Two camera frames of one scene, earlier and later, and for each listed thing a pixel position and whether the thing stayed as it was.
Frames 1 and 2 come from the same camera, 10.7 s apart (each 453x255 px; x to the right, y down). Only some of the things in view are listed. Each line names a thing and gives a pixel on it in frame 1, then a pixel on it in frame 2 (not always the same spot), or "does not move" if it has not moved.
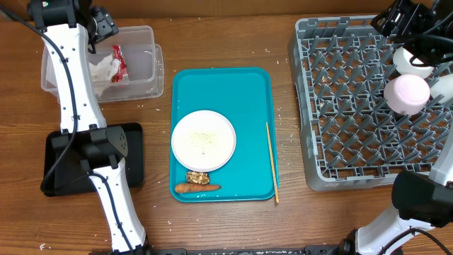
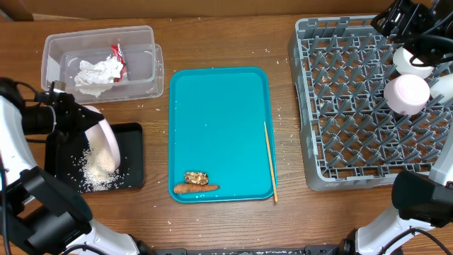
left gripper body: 95,37 -> 67,120
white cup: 401,59 does not move
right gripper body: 435,43 does not move
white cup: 443,86 does not move
